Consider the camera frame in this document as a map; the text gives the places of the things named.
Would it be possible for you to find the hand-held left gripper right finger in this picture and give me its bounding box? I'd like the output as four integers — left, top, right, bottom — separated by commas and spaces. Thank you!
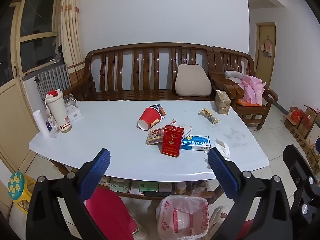
207, 147, 293, 240

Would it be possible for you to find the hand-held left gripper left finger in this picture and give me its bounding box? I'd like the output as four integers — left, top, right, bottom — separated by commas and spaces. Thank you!
26, 148, 111, 240

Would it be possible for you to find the yellow snack wrapper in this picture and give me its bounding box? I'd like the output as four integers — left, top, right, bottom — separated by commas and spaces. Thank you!
199, 108, 220, 125

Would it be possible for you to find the white plastic bag red print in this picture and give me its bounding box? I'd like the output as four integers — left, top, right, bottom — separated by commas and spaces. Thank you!
156, 195, 209, 240

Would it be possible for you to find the playing card box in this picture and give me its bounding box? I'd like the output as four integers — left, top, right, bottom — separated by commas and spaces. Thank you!
146, 127, 165, 145

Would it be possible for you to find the pile of cardboard boxes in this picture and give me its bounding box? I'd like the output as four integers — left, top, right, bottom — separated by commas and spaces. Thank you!
284, 104, 320, 175

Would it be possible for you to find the crumpled white tissue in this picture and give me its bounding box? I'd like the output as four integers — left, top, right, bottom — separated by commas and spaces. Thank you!
214, 138, 230, 159

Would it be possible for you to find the blue medicine box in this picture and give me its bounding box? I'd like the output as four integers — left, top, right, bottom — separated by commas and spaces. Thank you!
180, 135, 211, 151

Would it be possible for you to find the person in red clothes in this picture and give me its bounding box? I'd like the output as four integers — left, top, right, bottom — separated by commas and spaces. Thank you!
85, 187, 253, 240

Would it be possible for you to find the white shoe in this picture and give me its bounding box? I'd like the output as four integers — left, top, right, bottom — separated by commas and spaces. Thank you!
131, 217, 148, 239
209, 206, 230, 233

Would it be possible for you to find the white cigarette box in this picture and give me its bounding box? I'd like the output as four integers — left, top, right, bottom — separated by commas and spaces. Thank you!
169, 119, 193, 134

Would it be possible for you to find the red cigarette box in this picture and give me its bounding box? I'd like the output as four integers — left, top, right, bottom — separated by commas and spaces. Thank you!
161, 125, 185, 158

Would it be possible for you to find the flat white box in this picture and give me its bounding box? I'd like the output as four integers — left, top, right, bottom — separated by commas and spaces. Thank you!
65, 105, 82, 122

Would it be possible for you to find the wooden armchair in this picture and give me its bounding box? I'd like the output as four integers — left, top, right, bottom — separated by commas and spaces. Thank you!
211, 46, 279, 130

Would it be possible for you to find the tan cardboard tissue box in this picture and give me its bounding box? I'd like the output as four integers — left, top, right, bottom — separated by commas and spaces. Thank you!
214, 90, 231, 115

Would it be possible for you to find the white thermos red lid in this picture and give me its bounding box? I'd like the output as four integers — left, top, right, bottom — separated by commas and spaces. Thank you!
45, 90, 72, 134

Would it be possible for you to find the white tube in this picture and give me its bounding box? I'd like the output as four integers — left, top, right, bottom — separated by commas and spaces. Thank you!
32, 110, 50, 137

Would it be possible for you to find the glass jar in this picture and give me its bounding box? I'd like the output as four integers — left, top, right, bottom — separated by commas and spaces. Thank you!
63, 94, 77, 108

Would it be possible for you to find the red paper cup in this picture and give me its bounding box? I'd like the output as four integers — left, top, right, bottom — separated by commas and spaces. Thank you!
137, 107, 162, 131

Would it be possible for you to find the green and yellow stool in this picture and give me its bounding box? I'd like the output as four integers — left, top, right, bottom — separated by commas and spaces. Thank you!
7, 171, 37, 214

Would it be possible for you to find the pink plastic bag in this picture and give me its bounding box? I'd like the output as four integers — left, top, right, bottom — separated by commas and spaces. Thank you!
237, 74, 266, 106

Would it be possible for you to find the printed paper cup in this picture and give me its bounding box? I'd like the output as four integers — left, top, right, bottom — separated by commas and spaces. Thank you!
149, 104, 166, 119

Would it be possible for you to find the beige back cushion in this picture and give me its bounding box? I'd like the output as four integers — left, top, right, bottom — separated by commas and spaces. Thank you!
175, 64, 212, 97

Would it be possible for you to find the yellow door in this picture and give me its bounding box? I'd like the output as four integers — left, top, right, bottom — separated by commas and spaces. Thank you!
255, 22, 277, 80

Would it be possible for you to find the grey neck pillow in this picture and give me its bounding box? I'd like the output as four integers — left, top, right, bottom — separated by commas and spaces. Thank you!
224, 70, 247, 84

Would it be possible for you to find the grey radiator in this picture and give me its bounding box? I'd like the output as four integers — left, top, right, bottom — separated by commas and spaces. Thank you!
34, 63, 72, 103

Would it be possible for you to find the hanging door ornament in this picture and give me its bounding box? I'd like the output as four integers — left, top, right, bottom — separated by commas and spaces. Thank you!
261, 36, 273, 58

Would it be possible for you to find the wooden sofa bench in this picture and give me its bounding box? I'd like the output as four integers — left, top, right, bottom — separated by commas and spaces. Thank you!
67, 42, 218, 102

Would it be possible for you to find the cream curtain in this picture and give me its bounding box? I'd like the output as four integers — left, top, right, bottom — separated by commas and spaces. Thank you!
59, 0, 85, 85

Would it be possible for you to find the yellow framed window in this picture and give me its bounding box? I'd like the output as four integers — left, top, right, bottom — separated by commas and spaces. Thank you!
0, 0, 63, 88

